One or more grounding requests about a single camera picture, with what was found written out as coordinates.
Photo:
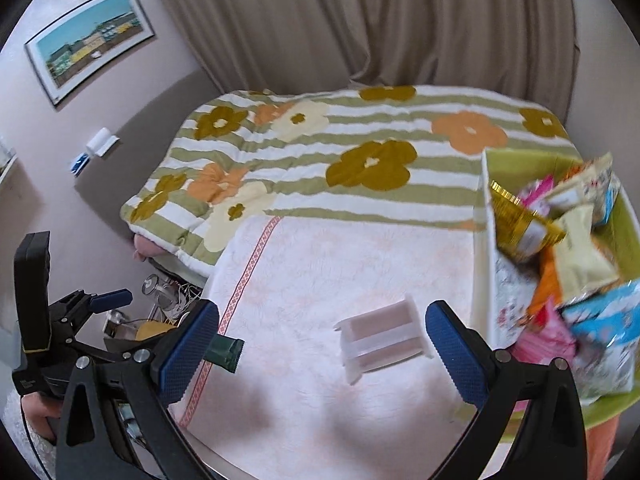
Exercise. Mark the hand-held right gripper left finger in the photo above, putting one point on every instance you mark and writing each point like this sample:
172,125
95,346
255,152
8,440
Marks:
187,355

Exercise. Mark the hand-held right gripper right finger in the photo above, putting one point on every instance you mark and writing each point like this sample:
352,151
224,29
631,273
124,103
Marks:
455,350

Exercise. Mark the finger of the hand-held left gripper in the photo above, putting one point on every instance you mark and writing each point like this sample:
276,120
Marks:
112,299

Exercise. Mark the green cardboard box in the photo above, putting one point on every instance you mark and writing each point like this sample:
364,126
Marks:
520,165

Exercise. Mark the person's left hand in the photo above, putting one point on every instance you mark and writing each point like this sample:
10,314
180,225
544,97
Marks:
40,412

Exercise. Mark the dark green snack packet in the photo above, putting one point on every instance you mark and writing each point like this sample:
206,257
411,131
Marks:
225,352

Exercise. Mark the yellow round item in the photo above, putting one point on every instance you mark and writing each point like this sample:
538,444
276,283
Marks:
155,331

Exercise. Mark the clear glass jar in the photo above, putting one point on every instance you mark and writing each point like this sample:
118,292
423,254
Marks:
159,290

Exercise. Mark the pink pillow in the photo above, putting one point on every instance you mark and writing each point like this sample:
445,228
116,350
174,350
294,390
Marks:
146,249

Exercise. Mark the pink white snack packet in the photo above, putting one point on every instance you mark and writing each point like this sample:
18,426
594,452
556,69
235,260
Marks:
542,337

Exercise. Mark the orange snack packet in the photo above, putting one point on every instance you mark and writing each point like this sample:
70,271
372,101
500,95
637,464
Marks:
547,285

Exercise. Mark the white pink-trimmed bed sheet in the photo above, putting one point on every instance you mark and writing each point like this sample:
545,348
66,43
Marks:
310,285

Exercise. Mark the gold foil snack packet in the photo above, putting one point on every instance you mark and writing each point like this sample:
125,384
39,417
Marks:
515,220

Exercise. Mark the light blue snack packet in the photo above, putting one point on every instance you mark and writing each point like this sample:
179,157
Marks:
605,325

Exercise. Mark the cream snack packet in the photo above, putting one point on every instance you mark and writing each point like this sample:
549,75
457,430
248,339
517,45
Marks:
582,255

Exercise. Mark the small pink snack packet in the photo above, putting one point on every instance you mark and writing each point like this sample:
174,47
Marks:
537,192

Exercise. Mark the white printed snack packet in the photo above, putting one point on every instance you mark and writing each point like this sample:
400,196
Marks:
590,180

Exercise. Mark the striped floral blanket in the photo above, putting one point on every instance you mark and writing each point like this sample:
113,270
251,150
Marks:
310,170

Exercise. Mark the beige curtain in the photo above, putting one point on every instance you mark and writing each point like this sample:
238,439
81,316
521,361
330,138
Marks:
375,20

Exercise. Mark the blue white wall item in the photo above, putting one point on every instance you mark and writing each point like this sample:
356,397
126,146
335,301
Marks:
79,164

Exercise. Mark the white wall shelf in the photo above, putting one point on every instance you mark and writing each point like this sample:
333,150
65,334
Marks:
6,162

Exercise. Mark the white wall holder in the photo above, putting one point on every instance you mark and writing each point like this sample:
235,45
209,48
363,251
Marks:
101,141

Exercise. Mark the framed wall picture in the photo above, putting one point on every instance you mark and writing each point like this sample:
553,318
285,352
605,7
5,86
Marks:
85,45

